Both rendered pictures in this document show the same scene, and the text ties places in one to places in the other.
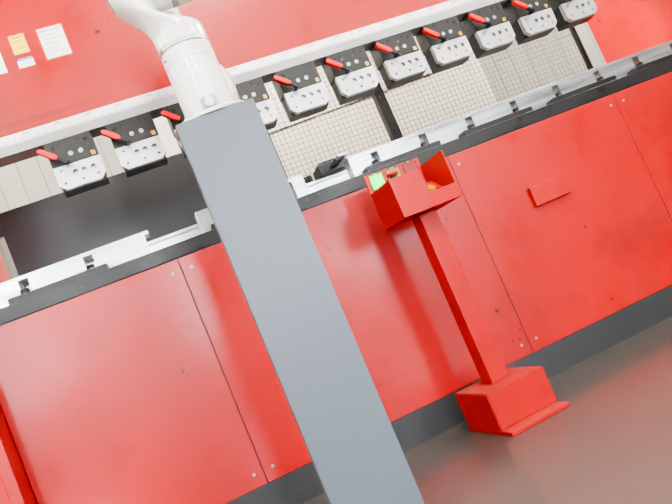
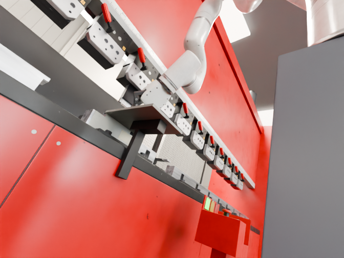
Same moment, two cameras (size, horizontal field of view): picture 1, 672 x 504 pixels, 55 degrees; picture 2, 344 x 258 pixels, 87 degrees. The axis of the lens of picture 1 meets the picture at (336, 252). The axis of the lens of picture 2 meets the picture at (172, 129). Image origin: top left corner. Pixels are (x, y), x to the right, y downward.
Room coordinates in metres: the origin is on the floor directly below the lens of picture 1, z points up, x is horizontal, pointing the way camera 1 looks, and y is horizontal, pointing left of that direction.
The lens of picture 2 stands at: (1.43, 0.46, 0.72)
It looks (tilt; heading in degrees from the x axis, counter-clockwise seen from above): 24 degrees up; 328
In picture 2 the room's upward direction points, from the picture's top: 19 degrees clockwise
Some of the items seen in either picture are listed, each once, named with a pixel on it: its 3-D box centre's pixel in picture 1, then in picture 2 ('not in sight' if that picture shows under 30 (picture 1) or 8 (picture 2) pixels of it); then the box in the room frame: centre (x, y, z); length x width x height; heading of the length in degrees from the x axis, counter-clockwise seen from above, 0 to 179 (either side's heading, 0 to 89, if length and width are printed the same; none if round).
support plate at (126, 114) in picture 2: not in sight; (143, 122); (2.04, 0.21, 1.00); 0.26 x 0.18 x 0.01; 15
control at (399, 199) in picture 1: (411, 186); (225, 226); (1.95, -0.29, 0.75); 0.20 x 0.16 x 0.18; 109
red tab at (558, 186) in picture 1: (549, 190); not in sight; (2.29, -0.78, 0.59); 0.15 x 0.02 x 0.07; 105
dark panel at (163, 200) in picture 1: (157, 216); (42, 85); (2.61, 0.61, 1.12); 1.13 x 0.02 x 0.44; 105
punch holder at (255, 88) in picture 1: (249, 108); (162, 100); (2.22, 0.08, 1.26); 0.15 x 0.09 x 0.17; 105
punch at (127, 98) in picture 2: not in sight; (131, 99); (2.18, 0.25, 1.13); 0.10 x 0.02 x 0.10; 105
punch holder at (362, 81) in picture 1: (350, 75); (195, 135); (2.33, -0.30, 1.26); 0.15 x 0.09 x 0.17; 105
